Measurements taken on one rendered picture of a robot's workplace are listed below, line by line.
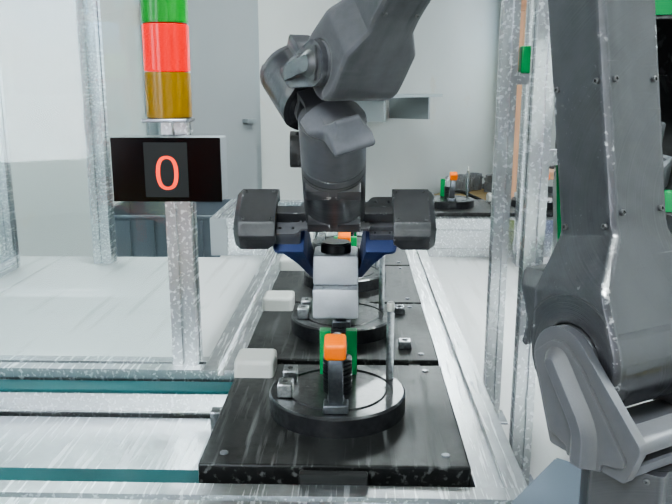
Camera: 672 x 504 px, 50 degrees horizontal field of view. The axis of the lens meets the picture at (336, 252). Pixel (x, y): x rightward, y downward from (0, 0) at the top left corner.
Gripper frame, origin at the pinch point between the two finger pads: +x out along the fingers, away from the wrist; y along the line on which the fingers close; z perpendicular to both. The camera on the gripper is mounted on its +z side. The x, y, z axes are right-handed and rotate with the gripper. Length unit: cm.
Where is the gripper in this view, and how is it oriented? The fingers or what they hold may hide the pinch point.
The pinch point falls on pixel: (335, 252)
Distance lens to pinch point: 72.6
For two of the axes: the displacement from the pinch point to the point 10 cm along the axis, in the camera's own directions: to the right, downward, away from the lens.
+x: 0.2, 6.6, 7.5
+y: -10.0, 0.0, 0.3
